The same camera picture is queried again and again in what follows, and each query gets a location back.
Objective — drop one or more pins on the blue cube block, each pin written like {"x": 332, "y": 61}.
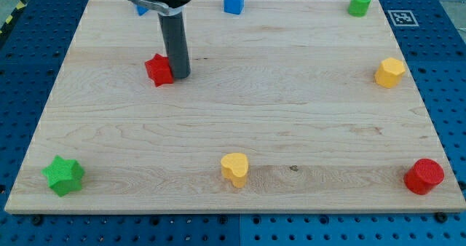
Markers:
{"x": 233, "y": 6}

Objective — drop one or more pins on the wooden board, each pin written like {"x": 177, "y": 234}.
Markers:
{"x": 288, "y": 83}

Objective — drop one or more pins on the red star block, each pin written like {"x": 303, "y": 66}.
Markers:
{"x": 159, "y": 71}

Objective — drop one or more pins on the blue block behind pusher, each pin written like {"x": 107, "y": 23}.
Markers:
{"x": 141, "y": 10}

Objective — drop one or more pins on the green cylinder block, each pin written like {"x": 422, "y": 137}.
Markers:
{"x": 358, "y": 8}

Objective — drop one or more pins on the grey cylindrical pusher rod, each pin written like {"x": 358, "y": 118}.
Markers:
{"x": 174, "y": 37}

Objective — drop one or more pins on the yellow hexagon block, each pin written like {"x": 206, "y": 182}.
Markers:
{"x": 389, "y": 72}

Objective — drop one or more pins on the fiducial marker tag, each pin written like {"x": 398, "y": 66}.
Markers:
{"x": 403, "y": 18}

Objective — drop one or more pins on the yellow heart block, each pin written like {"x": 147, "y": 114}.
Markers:
{"x": 234, "y": 167}

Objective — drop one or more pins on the red cylinder block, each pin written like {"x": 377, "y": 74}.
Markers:
{"x": 424, "y": 176}

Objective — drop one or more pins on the green star block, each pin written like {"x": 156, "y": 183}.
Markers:
{"x": 64, "y": 175}

